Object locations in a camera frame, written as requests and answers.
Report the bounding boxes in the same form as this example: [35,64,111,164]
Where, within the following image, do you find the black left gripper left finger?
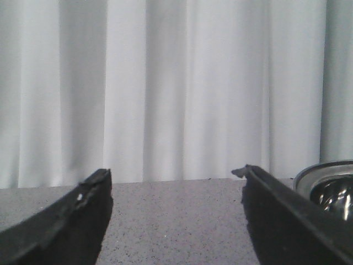
[1,169,113,264]

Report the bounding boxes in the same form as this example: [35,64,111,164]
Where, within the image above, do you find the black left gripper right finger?
[232,165,352,264]

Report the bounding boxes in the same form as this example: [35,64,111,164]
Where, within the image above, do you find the pale green electric cooking pot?
[292,160,352,221]

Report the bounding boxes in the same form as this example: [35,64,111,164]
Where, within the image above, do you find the white pleated curtain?
[1,1,352,188]

